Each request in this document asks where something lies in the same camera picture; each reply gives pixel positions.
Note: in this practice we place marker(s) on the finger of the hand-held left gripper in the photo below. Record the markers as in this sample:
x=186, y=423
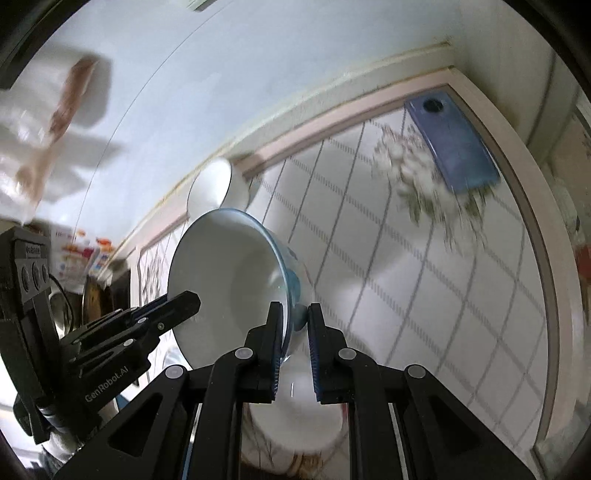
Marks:
x=178, y=304
x=115, y=341

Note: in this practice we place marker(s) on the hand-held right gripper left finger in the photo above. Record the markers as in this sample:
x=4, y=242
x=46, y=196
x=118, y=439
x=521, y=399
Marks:
x=279, y=332

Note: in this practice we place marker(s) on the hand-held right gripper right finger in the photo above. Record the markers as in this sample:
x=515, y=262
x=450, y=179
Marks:
x=314, y=344

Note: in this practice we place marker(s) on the white bowl blue dotted outside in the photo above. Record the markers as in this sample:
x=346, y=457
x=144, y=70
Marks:
x=221, y=286

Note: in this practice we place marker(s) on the plain white bowl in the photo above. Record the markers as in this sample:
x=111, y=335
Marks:
x=295, y=424

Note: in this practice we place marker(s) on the stainless steel steamer pot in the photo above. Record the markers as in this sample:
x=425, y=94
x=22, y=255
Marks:
x=62, y=311

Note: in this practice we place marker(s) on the diamond pattern floral table cover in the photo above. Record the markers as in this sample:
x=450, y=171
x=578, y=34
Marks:
x=415, y=286

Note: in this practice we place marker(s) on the white bowl dark rim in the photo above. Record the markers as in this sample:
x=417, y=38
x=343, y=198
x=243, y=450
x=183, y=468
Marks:
x=210, y=184

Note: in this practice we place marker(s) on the clear plastic bag with eggs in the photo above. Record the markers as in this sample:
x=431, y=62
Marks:
x=30, y=175

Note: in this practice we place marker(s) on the clear plastic bag red contents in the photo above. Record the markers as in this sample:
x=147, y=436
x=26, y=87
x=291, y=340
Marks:
x=74, y=97

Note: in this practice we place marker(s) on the blue smartphone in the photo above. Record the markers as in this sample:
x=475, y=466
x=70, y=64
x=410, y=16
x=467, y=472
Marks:
x=452, y=147

